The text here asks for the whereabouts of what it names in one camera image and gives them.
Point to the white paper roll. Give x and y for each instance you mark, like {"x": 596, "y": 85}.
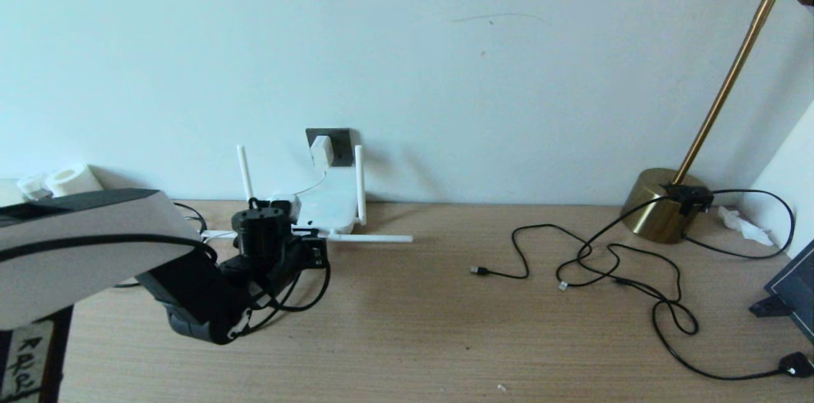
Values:
{"x": 75, "y": 179}

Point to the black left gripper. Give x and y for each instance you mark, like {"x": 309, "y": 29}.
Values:
{"x": 292, "y": 273}

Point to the brass desk lamp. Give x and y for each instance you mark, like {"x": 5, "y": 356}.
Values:
{"x": 655, "y": 206}

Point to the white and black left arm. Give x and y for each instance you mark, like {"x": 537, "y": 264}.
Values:
{"x": 82, "y": 276}

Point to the dark teal printed box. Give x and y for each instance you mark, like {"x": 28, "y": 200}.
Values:
{"x": 798, "y": 292}

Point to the white router with antennas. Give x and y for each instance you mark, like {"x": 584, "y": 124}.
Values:
{"x": 334, "y": 199}

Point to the grey wall socket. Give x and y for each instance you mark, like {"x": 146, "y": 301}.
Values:
{"x": 343, "y": 142}

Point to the clear plastic jar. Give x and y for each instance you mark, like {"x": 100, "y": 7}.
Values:
{"x": 32, "y": 184}

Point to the crumpled white tissue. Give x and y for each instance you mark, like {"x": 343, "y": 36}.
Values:
{"x": 743, "y": 225}

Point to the black clip stand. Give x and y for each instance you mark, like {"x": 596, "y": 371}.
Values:
{"x": 771, "y": 306}

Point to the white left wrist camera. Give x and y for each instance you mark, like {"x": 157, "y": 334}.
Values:
{"x": 287, "y": 206}

